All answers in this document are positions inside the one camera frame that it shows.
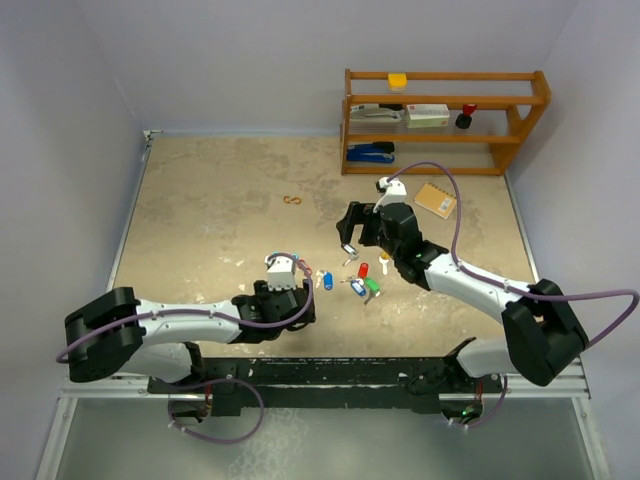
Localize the white cardboard box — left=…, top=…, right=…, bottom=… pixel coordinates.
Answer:
left=404, top=104, right=450, bottom=128

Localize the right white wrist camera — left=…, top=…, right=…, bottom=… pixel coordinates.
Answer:
left=374, top=177, right=407, bottom=210

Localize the wooden shelf rack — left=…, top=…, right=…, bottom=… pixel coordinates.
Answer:
left=340, top=70, right=552, bottom=176

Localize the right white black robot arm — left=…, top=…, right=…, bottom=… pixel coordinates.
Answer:
left=336, top=201, right=589, bottom=391

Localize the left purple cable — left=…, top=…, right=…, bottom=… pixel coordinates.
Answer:
left=55, top=252, right=315, bottom=443

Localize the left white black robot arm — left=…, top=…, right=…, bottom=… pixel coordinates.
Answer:
left=56, top=279, right=315, bottom=392

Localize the black carabiner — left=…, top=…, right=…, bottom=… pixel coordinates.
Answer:
left=287, top=323, right=308, bottom=332

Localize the orange carabiner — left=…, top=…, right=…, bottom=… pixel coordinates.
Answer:
left=283, top=196, right=302, bottom=205

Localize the brown spiral notebook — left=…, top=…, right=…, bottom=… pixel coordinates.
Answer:
left=414, top=183, right=457, bottom=219

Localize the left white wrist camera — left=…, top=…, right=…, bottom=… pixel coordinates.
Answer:
left=265, top=253, right=296, bottom=292

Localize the purple cable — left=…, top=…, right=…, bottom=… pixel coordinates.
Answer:
left=55, top=252, right=315, bottom=443
left=387, top=160, right=640, bottom=430

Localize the yellow tape dispenser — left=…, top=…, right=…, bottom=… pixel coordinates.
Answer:
left=387, top=72, right=408, bottom=93

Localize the key with red tag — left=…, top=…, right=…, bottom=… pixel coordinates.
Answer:
left=353, top=262, right=369, bottom=280

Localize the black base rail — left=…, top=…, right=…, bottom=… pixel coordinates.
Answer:
left=148, top=357, right=503, bottom=417

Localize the key with green tag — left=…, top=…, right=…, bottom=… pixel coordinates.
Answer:
left=364, top=277, right=381, bottom=305

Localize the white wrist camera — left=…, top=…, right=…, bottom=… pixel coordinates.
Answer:
left=374, top=177, right=407, bottom=210
left=265, top=253, right=296, bottom=292

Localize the key with light blue tag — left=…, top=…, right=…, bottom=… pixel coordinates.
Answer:
left=343, top=278, right=367, bottom=297

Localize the red black stamp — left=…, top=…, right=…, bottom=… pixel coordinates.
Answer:
left=455, top=104, right=477, bottom=130

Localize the white stapler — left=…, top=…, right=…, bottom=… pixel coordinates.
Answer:
left=350, top=103, right=404, bottom=123

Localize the red carabiner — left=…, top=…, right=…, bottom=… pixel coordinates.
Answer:
left=299, top=259, right=313, bottom=276

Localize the key with yellow tag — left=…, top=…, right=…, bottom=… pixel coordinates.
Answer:
left=379, top=253, right=391, bottom=276

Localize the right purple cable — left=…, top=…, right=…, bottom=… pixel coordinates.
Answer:
left=387, top=160, right=640, bottom=430

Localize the blue stapler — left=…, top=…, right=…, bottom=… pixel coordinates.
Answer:
left=346, top=141, right=395, bottom=164

